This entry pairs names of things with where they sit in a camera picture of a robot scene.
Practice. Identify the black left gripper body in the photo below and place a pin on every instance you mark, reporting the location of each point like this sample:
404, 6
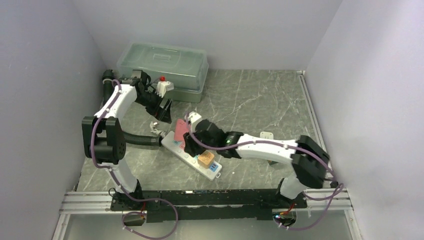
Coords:
151, 101

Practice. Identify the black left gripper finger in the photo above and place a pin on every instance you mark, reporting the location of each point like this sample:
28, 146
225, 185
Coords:
167, 106
160, 113

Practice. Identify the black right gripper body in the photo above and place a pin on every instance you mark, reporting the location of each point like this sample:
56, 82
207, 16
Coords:
195, 147

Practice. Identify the tan cube plug adapter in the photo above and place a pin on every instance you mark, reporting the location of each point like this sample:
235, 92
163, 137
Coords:
206, 159

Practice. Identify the pink triangular power strip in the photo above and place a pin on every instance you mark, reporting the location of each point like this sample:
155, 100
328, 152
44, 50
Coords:
180, 130

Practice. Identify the white multicolour power strip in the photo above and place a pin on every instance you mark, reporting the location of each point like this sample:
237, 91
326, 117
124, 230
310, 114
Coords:
212, 173

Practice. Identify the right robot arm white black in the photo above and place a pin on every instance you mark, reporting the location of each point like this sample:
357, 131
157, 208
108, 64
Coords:
310, 163

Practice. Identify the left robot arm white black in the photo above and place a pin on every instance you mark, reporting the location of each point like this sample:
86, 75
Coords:
104, 140

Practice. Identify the translucent green plastic box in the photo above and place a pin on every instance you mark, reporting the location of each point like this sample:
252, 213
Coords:
185, 67

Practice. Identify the white square adapter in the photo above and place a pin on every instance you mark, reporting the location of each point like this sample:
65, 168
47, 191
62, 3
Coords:
266, 135

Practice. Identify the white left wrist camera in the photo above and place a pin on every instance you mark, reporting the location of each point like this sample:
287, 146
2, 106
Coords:
163, 86

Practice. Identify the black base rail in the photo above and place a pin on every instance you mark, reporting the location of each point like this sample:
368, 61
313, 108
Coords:
163, 205

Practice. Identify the aluminium frame rail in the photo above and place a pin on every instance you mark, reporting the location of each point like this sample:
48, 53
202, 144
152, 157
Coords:
307, 189

